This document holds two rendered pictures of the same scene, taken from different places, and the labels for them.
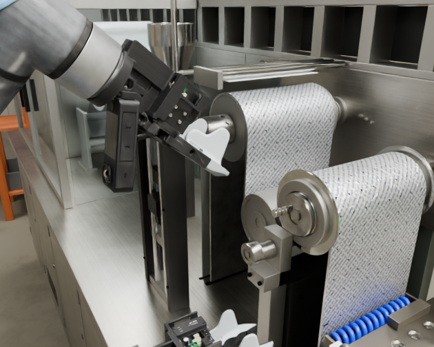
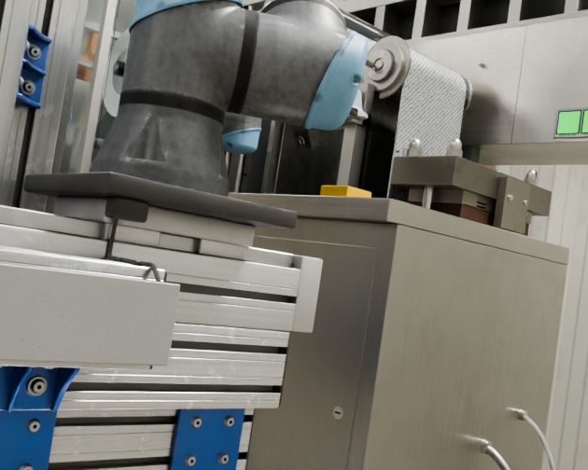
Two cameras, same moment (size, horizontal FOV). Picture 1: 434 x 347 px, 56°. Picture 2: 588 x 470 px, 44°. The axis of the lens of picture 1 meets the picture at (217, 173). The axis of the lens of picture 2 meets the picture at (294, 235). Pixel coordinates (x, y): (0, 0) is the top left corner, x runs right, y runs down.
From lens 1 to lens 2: 1.30 m
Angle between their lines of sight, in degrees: 27
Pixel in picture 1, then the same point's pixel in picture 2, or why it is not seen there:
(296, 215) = (380, 63)
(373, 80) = (425, 47)
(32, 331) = not seen: outside the picture
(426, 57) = (462, 21)
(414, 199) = (457, 89)
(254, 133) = not seen: hidden behind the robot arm
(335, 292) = (405, 125)
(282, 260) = (366, 102)
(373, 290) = (430, 151)
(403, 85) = (447, 43)
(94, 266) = not seen: hidden behind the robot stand
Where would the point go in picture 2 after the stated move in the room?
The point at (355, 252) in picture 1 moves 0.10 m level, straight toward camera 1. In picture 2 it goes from (419, 100) to (419, 88)
